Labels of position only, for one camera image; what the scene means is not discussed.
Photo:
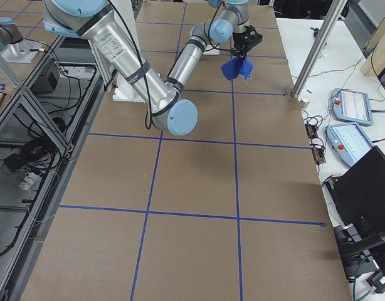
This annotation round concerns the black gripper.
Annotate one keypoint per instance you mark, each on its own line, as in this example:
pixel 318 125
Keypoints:
pixel 240 39

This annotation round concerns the blue towel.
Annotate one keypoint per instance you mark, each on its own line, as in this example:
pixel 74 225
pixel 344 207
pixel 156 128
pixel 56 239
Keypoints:
pixel 238 67

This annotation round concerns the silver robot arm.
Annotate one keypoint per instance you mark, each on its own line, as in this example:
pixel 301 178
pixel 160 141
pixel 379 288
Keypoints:
pixel 13 46
pixel 95 21

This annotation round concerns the small silver cylinder weight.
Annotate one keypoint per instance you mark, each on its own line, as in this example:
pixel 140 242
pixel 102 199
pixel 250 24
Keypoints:
pixel 304 102

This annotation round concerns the upper teach pendant tablet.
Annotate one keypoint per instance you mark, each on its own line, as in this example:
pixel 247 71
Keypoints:
pixel 351 106

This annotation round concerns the teach pendant tablet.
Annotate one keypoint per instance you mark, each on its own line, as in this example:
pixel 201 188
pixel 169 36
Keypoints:
pixel 351 106
pixel 349 141

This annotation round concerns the lower teach pendant tablet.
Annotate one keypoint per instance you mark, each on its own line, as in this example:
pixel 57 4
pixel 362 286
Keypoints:
pixel 349 141

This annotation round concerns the brown paper table cover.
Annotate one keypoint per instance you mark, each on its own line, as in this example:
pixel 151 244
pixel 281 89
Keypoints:
pixel 232 211

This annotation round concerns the black monitor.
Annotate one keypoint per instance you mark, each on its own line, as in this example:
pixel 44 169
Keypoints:
pixel 359 197

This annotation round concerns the aluminium frame post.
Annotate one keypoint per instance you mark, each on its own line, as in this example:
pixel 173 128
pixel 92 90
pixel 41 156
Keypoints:
pixel 325 30

